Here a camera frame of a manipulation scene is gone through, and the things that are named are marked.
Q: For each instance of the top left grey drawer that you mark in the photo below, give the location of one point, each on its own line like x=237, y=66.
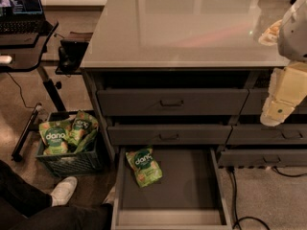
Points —
x=171, y=102

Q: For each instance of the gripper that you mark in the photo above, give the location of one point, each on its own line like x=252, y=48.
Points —
x=294, y=34

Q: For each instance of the black side desk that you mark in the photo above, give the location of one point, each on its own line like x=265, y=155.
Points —
x=27, y=60

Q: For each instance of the black device on stand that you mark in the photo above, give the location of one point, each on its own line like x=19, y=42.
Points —
x=71, y=51

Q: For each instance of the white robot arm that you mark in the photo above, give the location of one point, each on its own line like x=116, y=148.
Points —
x=289, y=34

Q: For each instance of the dark green plastic crate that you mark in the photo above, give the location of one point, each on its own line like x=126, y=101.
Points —
x=86, y=158

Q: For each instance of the grey cabinet with glass counter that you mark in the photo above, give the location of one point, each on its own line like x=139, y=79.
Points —
x=183, y=44

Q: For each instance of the middle left grey drawer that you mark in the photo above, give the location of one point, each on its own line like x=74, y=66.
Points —
x=168, y=134

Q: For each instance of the open black laptop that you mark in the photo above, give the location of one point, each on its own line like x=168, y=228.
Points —
x=21, y=16

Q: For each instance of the grey drawer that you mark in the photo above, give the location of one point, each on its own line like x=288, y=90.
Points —
x=168, y=134
x=171, y=102
x=265, y=135
x=256, y=99
x=263, y=158

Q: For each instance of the open bottom left drawer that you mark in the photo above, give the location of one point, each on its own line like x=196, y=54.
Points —
x=187, y=197

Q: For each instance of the middle right grey drawer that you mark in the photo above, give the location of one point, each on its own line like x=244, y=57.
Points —
x=265, y=135

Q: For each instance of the bottom right grey drawer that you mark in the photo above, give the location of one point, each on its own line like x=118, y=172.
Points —
x=263, y=158

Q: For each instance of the chip bag right in crate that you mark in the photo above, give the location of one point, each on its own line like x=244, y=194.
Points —
x=82, y=125

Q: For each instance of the chip bag left in crate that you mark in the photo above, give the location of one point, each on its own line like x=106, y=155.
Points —
x=55, y=136

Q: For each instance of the white sneaker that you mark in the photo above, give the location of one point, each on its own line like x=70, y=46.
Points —
x=64, y=191

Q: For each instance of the top right grey drawer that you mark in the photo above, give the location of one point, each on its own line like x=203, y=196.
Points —
x=256, y=99

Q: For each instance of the green rice chip bag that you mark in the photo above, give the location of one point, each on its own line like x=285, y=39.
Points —
x=146, y=169

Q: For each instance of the chip bag in crate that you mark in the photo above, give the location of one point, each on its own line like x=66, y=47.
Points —
x=55, y=136
x=82, y=125

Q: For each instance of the person leg black trousers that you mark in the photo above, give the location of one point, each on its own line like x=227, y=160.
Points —
x=25, y=207

